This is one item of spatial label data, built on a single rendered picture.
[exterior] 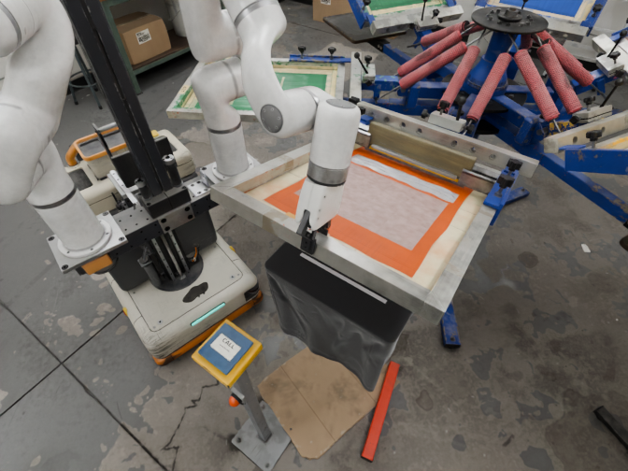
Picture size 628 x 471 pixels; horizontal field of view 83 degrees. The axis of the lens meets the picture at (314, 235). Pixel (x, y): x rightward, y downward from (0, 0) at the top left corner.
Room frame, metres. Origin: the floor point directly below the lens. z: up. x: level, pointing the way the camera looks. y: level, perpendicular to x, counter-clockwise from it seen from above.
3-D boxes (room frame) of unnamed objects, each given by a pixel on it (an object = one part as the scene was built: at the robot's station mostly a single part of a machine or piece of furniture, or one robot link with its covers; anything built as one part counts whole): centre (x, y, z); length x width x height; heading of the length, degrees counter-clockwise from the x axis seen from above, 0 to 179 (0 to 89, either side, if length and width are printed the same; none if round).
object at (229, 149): (0.89, 0.26, 1.21); 0.16 x 0.13 x 0.15; 40
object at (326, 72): (1.72, 0.10, 1.05); 1.08 x 0.61 x 0.23; 85
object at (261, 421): (0.38, 0.22, 0.48); 0.22 x 0.22 x 0.96; 55
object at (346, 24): (2.24, -0.52, 0.91); 1.34 x 0.40 x 0.08; 25
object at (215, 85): (0.88, 0.24, 1.37); 0.13 x 0.10 x 0.16; 128
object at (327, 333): (0.53, -0.03, 0.74); 0.45 x 0.03 x 0.43; 55
